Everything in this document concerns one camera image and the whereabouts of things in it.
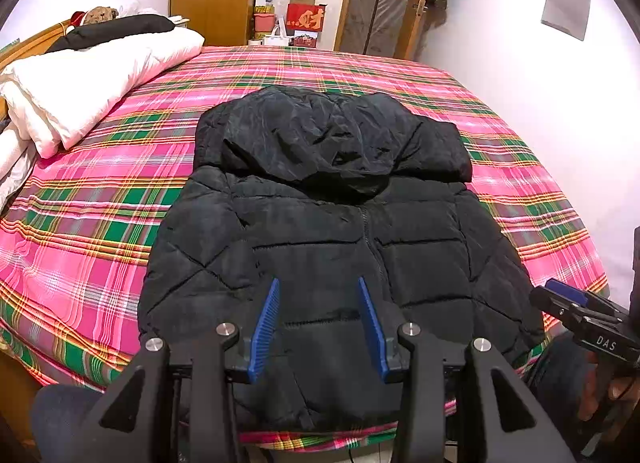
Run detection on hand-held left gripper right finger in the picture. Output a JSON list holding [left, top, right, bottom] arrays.
[[356, 277, 576, 463]]

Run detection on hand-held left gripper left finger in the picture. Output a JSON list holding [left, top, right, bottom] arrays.
[[75, 277, 282, 463]]

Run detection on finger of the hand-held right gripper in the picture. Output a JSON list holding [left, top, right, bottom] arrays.
[[529, 285, 590, 340], [544, 278, 623, 318]]

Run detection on black puffer jacket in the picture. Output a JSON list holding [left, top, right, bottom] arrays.
[[137, 84, 547, 433]]

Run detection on person's right hand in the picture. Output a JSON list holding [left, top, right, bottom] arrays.
[[579, 365, 640, 425]]

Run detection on person's right leg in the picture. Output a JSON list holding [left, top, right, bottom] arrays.
[[525, 333, 601, 429]]

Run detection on person's leg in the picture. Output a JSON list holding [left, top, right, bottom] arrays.
[[525, 333, 601, 429], [29, 384, 108, 463]]

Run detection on pink plaid bed sheet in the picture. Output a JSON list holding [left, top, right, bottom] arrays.
[[0, 44, 610, 451]]

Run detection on person's left leg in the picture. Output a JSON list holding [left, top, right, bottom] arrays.
[[29, 384, 108, 463]]

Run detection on white basket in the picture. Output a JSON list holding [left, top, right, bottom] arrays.
[[264, 23, 295, 47]]

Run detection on folded white blanket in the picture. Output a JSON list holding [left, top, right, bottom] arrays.
[[0, 130, 38, 205]]

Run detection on white quilt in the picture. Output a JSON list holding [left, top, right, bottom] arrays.
[[0, 26, 206, 159]]

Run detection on large red box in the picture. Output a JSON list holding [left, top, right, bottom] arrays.
[[286, 3, 327, 32]]

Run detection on black cloth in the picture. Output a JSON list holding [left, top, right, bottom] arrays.
[[47, 14, 176, 53]]

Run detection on brown teddy bear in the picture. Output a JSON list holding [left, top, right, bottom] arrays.
[[81, 6, 120, 26]]

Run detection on wooden headboard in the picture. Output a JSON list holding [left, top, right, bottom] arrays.
[[0, 18, 73, 71]]

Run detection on grey wall panel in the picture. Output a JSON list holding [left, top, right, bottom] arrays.
[[541, 0, 592, 41]]

